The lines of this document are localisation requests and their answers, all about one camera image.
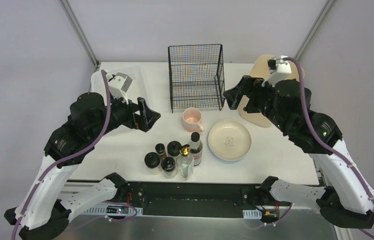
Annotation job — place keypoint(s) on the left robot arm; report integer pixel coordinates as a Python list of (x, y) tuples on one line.
[(44, 215)]

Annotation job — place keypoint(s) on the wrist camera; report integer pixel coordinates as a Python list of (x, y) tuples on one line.
[(119, 84), (279, 70)]

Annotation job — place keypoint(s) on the dark sauce bottle black cap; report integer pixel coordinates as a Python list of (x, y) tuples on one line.
[(196, 148)]

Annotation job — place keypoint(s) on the cream plate with bear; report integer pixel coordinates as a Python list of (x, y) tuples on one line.
[(229, 140)]

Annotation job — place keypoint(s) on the spice jar black lid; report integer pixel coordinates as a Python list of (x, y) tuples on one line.
[(153, 163), (169, 167), (173, 149)]

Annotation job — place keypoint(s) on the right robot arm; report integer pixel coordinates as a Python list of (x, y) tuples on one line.
[(347, 201)]

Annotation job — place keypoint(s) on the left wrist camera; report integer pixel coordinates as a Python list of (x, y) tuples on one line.
[(119, 84)]

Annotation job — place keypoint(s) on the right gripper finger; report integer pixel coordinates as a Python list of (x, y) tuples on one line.
[(234, 103), (241, 89)]

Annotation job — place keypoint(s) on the glass bottle gold pourer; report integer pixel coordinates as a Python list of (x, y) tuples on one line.
[(185, 162)]

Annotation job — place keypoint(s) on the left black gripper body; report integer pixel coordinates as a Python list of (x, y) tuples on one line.
[(137, 114)]

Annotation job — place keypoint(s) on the black wire rack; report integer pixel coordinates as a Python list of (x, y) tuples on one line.
[(196, 76)]

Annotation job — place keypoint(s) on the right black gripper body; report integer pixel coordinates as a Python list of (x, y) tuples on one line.
[(248, 96)]

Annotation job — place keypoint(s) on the pink mug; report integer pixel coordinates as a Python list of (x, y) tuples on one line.
[(192, 118)]

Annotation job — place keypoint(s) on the white perforated plastic basket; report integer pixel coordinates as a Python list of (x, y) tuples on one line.
[(136, 89)]

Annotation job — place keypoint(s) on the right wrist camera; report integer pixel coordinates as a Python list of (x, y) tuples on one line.
[(279, 70)]

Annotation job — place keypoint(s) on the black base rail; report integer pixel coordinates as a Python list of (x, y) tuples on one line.
[(183, 199)]

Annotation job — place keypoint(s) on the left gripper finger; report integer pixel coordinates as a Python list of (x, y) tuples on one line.
[(147, 121), (143, 107)]

